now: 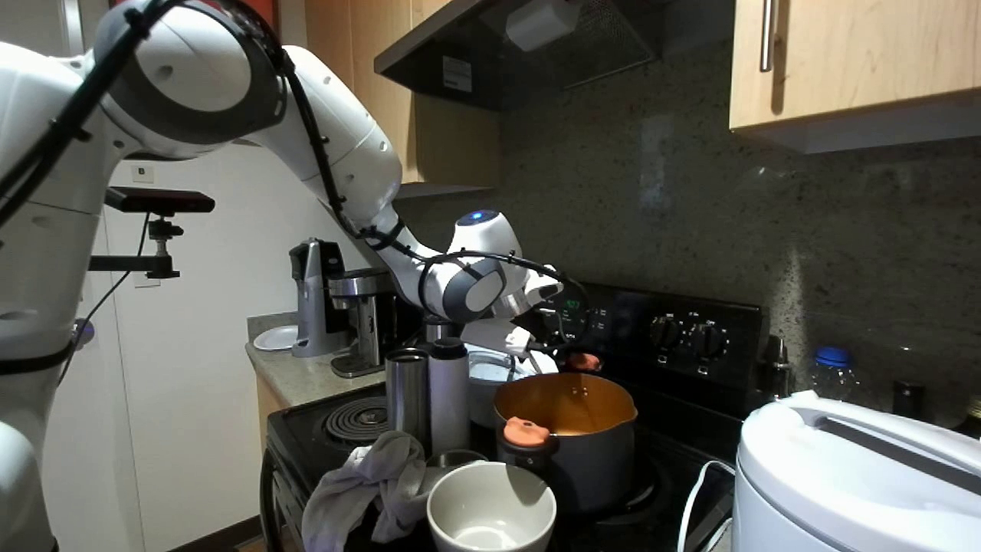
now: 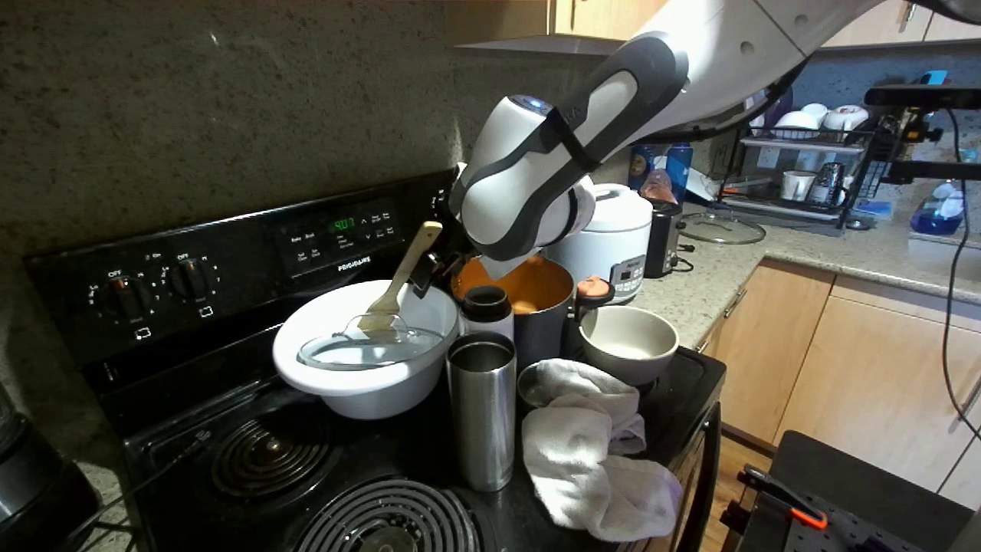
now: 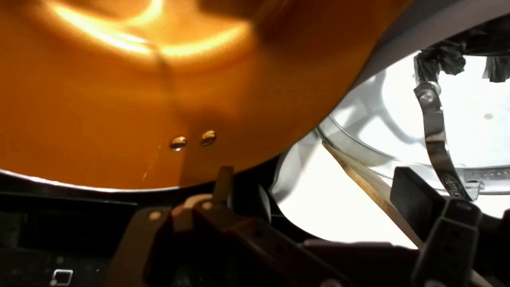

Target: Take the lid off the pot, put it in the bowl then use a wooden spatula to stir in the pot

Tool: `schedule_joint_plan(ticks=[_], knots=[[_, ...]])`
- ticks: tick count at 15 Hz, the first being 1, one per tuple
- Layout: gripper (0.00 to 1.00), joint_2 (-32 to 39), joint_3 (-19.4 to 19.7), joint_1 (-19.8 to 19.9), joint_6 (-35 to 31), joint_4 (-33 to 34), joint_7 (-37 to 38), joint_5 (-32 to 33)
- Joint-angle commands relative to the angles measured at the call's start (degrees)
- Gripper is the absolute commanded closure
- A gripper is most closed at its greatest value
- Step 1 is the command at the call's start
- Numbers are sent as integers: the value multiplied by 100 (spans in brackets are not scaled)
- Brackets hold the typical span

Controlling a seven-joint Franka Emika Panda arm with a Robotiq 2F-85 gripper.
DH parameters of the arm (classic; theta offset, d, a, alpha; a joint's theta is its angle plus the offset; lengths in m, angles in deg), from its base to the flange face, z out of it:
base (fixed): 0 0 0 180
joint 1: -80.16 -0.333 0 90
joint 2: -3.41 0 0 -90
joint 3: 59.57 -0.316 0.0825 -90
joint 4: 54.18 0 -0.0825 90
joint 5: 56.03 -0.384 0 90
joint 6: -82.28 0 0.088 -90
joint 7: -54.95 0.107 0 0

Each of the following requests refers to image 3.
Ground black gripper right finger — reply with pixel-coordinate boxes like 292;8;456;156
391;166;510;287

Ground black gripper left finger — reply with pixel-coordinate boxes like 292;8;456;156
105;164;354;287

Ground large white bowl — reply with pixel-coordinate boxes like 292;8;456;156
270;49;510;252

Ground black kitchen stove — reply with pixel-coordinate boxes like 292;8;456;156
0;169;510;287

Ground dark pot orange handles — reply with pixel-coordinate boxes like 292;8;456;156
0;0;418;194

